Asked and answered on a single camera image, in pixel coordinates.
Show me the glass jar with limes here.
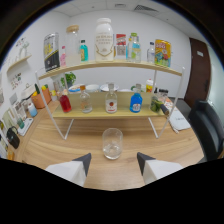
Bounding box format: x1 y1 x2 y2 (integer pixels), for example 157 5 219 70
149 94 164 113

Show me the clear bottle with red label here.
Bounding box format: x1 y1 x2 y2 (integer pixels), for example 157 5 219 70
105 83 118 114

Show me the clear drinking glass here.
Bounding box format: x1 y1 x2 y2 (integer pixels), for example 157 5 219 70
101 127 124 160

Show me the white paper menu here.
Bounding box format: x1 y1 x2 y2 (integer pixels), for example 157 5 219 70
165 99 192 133

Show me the black chair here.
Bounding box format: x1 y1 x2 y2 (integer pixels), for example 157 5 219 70
188 99 224 163

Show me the white scale tray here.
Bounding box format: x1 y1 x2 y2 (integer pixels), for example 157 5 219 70
17 117 34 137

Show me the black kettle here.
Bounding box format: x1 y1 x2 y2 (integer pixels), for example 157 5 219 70
6 126 21 149

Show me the red liquid bottle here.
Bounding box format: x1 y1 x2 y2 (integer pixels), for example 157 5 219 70
59 89 73 114

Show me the clear bottle with orange cap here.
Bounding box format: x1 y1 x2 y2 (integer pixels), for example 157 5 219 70
79 85 93 114

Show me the small light blue bottle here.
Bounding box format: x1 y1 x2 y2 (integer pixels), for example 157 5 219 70
27 102 38 118

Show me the orange pot with fruit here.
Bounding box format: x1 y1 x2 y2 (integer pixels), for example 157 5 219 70
30 83 53 110

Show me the yellow bottle with white cap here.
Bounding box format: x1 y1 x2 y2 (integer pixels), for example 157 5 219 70
145 78 154 94

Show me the white bowl with blue rim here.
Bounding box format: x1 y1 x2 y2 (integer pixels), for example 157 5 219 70
68 84 86 94

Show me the white kitchen appliance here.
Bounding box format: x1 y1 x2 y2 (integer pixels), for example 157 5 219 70
21 83 36 99

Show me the green potted plant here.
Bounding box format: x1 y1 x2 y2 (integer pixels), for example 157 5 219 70
60 71 77 88

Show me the two-tier wooden shelf rack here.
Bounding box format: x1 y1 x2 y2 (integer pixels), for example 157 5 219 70
34 59 186 140

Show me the small clear bottle dark cap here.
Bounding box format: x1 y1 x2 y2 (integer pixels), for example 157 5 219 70
146 41 156 64

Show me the small pink bottle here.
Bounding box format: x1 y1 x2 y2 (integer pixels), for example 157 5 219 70
59 45 67 68

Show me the clear bottle with green cap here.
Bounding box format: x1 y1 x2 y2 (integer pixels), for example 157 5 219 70
126 32 142 63

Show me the teal green bottle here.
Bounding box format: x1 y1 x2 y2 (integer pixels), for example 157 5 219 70
79 39 90 63

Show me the glass jar with cork lid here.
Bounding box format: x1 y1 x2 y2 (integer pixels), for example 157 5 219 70
65 24 82 67

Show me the small blue liquid bottle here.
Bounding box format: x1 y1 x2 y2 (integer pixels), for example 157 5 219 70
132 35 141 51

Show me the large white bottle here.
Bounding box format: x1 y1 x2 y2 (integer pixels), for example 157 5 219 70
94 17 115 63

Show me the grey wall poster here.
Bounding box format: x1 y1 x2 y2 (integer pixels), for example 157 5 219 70
115 45 127 60

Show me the wooden wall shelf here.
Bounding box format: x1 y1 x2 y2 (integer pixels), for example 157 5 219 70
6 54 33 73

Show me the red wall poster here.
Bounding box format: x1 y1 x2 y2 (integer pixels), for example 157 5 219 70
115 33 127 46

